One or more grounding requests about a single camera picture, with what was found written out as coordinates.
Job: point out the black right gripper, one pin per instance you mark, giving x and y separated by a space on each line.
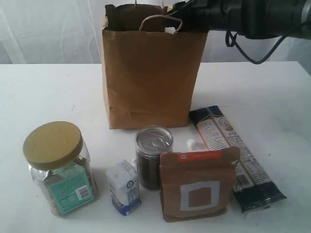
193 13

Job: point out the dark can with metal lid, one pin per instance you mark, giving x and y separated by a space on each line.
150 142

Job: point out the clear jar with yellow lid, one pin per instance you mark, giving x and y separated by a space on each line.
59 163

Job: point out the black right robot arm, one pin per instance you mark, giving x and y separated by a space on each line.
254 19

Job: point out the brown paper bag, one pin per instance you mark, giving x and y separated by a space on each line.
150 65

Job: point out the white crumpled scrap right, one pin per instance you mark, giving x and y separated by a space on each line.
193 145

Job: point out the white backdrop curtain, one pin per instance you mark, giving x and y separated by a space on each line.
68 31

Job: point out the brown kraft stand-up pouch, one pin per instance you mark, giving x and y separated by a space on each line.
197 184

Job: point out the small white and blue packet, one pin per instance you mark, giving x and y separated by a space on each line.
124 187

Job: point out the long dark noodle package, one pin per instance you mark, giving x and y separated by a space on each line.
254 188

